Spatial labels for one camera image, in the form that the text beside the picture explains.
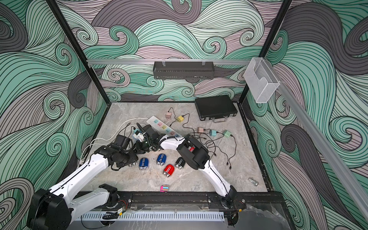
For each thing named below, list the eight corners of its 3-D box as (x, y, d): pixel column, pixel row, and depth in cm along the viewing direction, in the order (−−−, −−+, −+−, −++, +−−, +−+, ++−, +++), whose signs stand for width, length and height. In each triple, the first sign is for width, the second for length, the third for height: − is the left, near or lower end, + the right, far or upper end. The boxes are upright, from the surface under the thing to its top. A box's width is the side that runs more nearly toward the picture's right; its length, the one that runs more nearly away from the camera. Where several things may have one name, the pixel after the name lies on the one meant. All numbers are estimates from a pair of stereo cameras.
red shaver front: (162, 174, 84) (162, 172, 82) (168, 164, 88) (168, 162, 86) (170, 178, 83) (170, 177, 80) (176, 168, 86) (175, 166, 84)
